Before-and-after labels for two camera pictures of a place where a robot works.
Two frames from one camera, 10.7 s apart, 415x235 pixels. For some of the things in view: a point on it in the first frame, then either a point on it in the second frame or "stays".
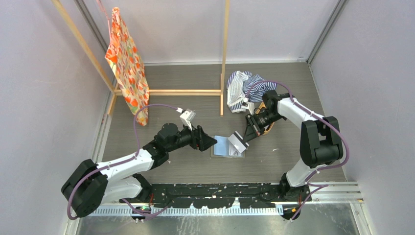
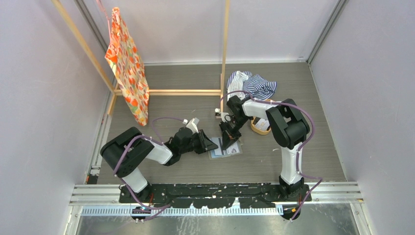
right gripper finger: (250, 132) → (234, 137)
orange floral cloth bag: (126, 61) stays
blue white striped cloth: (243, 86) stays
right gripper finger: (250, 131) → (226, 139)
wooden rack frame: (115, 92) stays
